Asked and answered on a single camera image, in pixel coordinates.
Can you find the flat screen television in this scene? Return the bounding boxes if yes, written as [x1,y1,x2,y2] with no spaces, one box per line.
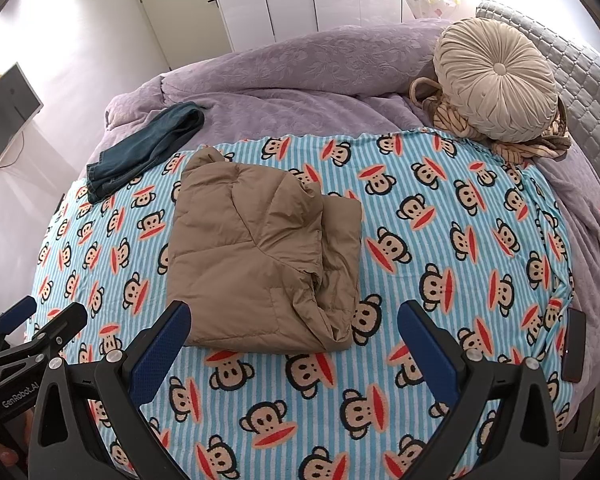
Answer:
[0,62,44,186]

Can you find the grey quilted headboard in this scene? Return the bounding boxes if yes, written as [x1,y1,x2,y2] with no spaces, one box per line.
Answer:
[475,0,600,211]

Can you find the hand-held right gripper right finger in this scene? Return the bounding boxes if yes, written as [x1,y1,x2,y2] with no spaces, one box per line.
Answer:
[397,300,561,480]

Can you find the blue jeans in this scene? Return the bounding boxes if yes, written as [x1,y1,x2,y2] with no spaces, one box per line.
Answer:
[86,101,206,205]

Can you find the round beige pleated cushion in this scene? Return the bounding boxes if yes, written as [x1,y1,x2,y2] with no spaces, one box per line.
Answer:
[433,16,558,142]

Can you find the white door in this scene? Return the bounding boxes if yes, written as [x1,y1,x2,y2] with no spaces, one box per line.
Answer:
[126,0,231,72]

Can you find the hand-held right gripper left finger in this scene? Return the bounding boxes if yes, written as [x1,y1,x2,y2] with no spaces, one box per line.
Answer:
[28,300,192,480]

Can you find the purple quilted duvet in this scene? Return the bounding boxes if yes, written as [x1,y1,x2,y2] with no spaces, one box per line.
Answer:
[82,17,600,386]

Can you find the person's left hand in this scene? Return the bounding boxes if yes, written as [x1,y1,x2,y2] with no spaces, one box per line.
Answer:
[0,407,36,466]

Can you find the monkey printed striped blanket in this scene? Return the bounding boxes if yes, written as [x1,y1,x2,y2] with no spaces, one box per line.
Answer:
[30,127,578,480]

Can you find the tan puffer jacket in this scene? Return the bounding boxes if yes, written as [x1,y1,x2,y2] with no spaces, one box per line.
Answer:
[165,146,365,353]

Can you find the black smartphone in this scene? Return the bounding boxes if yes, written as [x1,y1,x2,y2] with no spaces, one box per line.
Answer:
[560,306,587,383]

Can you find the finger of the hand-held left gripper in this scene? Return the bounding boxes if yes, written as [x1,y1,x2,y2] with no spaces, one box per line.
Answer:
[0,296,37,346]
[0,302,88,368]

